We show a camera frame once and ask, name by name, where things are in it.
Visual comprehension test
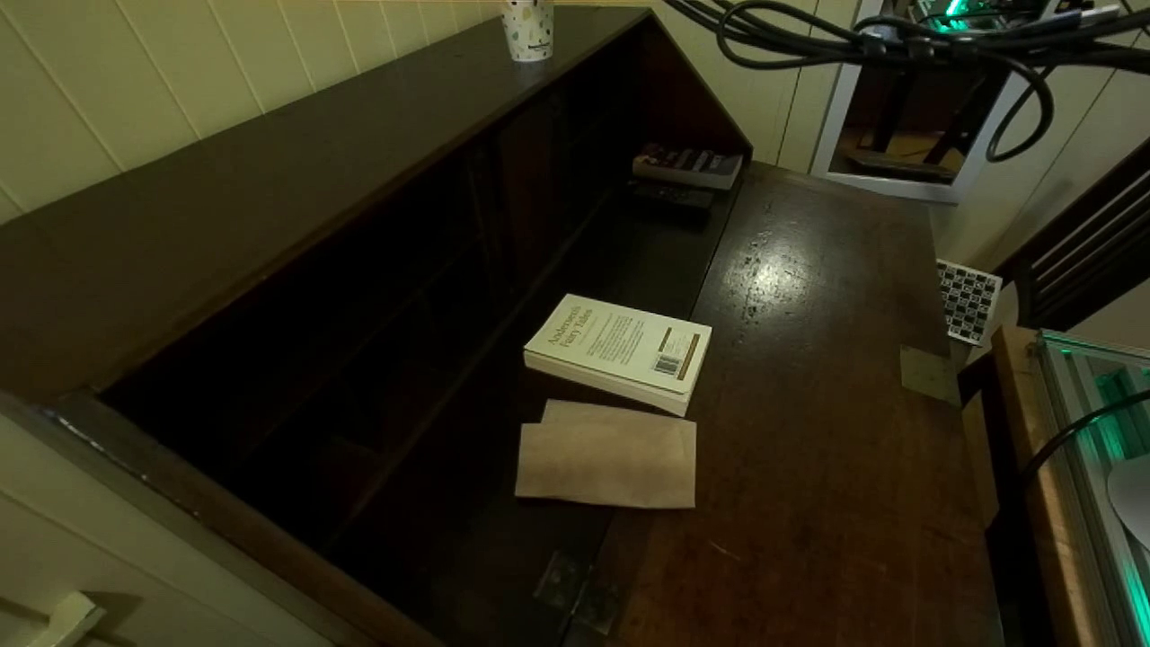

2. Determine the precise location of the green lit robot base platform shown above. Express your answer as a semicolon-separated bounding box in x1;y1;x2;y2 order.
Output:
1034;326;1150;647

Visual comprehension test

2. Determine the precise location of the white paperback book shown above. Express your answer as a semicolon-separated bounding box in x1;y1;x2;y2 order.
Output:
521;292;716;421

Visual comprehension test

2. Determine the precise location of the brown paper envelope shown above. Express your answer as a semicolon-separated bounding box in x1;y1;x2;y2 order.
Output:
510;395;701;516

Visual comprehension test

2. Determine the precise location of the metal desk hinge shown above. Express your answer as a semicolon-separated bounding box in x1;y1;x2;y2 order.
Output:
533;548;625;644

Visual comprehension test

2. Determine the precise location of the white patterned cup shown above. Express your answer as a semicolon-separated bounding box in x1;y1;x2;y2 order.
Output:
498;0;556;64

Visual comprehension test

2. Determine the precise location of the dark wooden secretary desk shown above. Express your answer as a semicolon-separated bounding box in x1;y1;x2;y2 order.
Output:
0;3;1006;647

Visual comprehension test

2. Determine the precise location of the small paper note card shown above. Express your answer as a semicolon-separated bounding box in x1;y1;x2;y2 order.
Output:
898;344;967;411

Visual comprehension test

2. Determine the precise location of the white framed doorway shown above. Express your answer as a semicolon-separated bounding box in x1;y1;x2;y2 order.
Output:
810;0;1058;204

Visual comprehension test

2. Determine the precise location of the white perforated box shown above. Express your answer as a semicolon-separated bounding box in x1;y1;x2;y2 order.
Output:
934;257;1006;359

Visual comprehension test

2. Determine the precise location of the light wooden robot table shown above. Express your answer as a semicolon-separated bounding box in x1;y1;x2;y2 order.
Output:
985;319;1125;647

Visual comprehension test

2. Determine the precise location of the white trim piece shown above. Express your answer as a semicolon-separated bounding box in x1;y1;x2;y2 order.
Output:
0;585;111;647

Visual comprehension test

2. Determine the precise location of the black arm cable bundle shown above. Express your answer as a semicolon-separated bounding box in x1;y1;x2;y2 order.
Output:
660;0;1150;168

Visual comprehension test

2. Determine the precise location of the dark slatted wooden frame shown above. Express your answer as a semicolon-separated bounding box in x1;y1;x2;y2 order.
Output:
995;136;1150;335

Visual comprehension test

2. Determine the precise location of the black base cable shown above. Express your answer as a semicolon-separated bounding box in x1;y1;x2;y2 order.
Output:
1024;390;1150;475

